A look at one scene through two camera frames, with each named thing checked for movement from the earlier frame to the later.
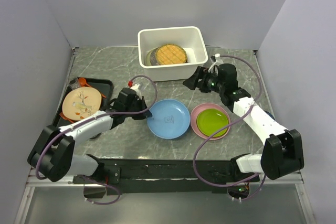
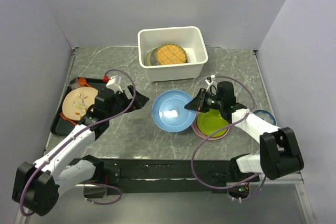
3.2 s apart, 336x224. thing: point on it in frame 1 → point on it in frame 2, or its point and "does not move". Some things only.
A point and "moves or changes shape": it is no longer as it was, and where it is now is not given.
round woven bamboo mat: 171,54 does not move
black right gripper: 192,82 → 203,95
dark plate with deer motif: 153,57 does not move
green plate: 211,121 does not move
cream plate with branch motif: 148,61 does not move
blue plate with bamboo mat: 170,118 moves or changes shape
